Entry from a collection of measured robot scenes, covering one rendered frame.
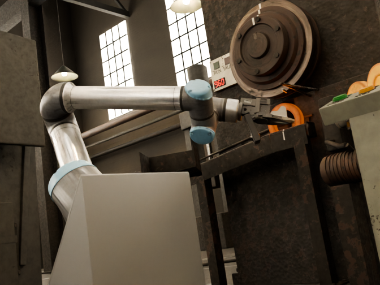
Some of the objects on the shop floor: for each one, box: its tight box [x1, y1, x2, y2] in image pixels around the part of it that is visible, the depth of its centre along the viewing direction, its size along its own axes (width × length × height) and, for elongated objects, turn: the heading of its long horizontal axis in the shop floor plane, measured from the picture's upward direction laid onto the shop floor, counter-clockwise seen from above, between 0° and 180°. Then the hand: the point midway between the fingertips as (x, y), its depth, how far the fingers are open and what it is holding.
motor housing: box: [319, 149, 380, 285], centre depth 187 cm, size 13×22×54 cm, turn 9°
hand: (290, 122), depth 181 cm, fingers closed
